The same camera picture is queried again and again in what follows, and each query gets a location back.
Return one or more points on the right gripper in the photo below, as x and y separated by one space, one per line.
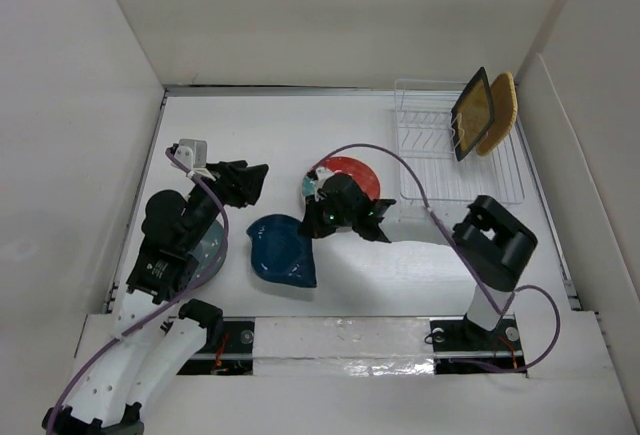
313 223

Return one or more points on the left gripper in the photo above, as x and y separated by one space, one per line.
240 186

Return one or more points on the red teal floral plate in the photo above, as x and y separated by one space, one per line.
362 173

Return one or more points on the dark blue leaf plate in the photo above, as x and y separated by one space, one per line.
279 254

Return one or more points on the grey-green round plate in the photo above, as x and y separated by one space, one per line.
210 254

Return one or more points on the black yellow square plate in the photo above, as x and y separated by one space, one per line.
472 115

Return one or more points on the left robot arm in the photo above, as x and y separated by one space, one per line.
159 326

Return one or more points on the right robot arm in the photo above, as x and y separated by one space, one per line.
490 242

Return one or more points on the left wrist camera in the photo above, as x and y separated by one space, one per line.
191 153

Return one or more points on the white wire dish rack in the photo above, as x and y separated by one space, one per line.
425 140

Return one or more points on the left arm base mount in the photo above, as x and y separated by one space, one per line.
229 341

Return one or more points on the metal rail bar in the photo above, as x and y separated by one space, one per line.
345 355

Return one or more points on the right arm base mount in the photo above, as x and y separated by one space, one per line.
453 339

